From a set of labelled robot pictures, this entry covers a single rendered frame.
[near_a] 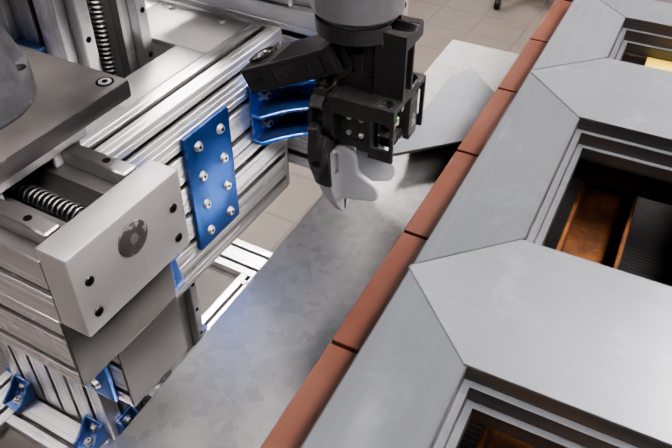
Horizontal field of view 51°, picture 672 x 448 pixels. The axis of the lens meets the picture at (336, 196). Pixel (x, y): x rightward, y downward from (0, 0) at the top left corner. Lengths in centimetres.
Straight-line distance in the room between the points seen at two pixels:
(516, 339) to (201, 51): 52
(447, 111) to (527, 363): 66
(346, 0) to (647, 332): 40
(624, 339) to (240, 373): 43
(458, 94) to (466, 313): 66
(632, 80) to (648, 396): 54
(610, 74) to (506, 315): 51
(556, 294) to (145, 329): 41
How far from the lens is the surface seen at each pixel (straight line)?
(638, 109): 103
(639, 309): 73
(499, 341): 67
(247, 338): 90
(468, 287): 71
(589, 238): 108
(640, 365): 69
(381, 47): 58
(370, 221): 105
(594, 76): 108
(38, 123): 66
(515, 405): 65
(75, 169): 70
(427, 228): 83
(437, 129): 118
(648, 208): 139
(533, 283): 72
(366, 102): 59
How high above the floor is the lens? 137
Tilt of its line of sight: 39 degrees down
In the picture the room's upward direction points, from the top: straight up
